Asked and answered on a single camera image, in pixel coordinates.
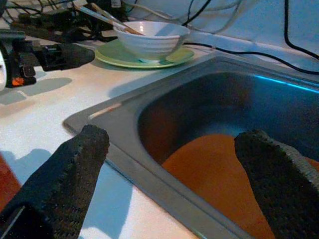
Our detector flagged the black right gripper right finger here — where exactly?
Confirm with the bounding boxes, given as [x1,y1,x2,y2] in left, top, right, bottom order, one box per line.
[234,129,319,239]

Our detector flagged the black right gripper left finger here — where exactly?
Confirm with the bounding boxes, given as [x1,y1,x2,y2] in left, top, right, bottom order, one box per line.
[0,124,110,239]

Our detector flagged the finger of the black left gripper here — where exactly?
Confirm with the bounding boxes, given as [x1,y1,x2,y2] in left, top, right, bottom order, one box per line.
[42,43,96,72]

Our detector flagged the green plate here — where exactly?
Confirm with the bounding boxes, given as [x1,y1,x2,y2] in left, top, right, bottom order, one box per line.
[94,39,195,69]

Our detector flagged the wooden chopstick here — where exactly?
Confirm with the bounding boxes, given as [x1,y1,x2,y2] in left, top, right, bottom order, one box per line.
[88,2,137,33]
[74,4,146,36]

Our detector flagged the white ribbed bowl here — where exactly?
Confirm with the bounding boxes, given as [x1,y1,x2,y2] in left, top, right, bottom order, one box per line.
[113,21,191,63]

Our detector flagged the black power adapter pile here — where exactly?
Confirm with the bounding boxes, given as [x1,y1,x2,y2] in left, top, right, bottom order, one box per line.
[9,0,120,44]

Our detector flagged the orange plate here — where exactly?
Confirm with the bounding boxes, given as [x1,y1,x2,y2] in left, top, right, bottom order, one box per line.
[161,133,277,239]

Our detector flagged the stainless steel sink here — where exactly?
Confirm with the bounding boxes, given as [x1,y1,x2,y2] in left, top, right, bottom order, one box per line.
[63,53,319,239]

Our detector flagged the black wall cable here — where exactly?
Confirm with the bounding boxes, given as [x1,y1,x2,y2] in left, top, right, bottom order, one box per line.
[181,0,212,27]
[284,0,319,61]

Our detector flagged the black counter cable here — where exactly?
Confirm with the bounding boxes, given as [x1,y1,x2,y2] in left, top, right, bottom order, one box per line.
[183,41,319,76]

